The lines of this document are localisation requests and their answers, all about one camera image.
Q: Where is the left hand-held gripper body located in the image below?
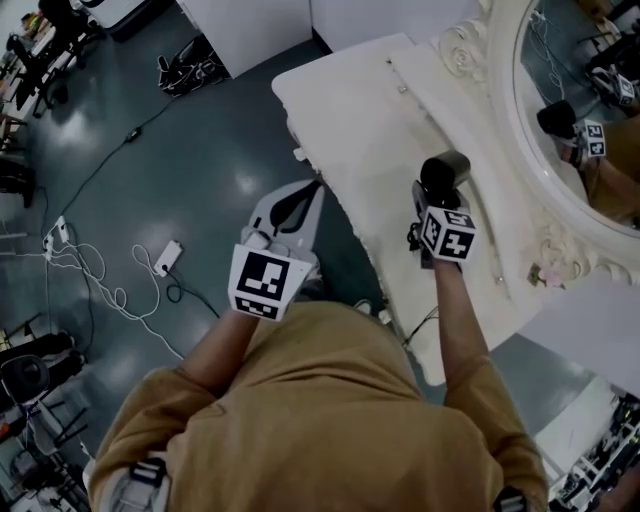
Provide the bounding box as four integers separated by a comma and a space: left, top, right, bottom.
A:
227, 224, 324, 324

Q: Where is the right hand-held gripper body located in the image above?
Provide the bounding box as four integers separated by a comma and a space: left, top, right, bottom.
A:
418, 205, 479, 274

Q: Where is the black hair dryer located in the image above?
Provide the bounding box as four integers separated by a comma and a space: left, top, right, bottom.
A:
407, 149, 473, 271

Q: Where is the white dressing table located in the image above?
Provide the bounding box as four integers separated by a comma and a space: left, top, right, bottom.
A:
270, 0, 640, 386

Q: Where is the person's left forearm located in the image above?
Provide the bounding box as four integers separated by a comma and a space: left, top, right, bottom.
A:
177, 307, 264, 401

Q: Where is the person's right forearm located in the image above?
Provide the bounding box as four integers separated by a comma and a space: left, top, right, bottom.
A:
430, 262, 492, 396

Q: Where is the person's left white shoe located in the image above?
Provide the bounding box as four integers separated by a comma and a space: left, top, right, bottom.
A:
297, 264, 326, 301

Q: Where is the large white power strip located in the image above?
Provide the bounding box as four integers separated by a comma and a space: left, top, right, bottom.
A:
153, 239, 182, 277

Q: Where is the small flower sprig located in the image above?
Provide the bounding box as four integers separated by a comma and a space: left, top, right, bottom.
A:
528, 262, 569, 291

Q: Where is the person's tan shirt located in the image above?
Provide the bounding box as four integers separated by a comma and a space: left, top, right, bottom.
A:
88, 299, 551, 512

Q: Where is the oval white-framed mirror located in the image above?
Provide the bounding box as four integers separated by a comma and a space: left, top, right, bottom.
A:
439, 0, 640, 286

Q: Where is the white cabinet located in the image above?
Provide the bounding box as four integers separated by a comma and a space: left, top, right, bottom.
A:
175, 0, 314, 80

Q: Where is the white partition board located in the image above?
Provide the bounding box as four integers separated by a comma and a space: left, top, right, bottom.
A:
309, 0, 481, 56

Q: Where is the black metal stand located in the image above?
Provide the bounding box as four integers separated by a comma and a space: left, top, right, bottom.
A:
19, 384, 91, 456

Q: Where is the cluttered white workbench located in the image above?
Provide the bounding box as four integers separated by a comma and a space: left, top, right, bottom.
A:
534, 374, 640, 512

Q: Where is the black office chair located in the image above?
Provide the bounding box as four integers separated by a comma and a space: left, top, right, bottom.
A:
7, 32, 71, 119
37, 0, 109, 71

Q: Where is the black tether cable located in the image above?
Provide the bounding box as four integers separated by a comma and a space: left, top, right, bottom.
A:
401, 304, 441, 347

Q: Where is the black power strip cable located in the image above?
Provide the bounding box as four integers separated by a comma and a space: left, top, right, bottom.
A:
164, 272, 221, 321

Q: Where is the tangled white cable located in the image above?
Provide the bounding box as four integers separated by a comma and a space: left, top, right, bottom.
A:
0, 242, 187, 362

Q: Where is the black power adapter with cable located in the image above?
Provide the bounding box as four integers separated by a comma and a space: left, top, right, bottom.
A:
64, 94, 176, 221

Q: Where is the black cable bundle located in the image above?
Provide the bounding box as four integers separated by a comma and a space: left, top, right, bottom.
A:
157, 34, 234, 96

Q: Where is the person's left shoulder strap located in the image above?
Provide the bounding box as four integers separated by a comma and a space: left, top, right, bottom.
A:
107, 455, 171, 512

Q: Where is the person's shoulder strap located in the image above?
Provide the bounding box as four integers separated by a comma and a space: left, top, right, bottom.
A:
494, 487, 534, 512
107, 455, 171, 512

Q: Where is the person's right shoulder strap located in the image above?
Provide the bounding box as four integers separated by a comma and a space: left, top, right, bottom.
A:
494, 487, 534, 512

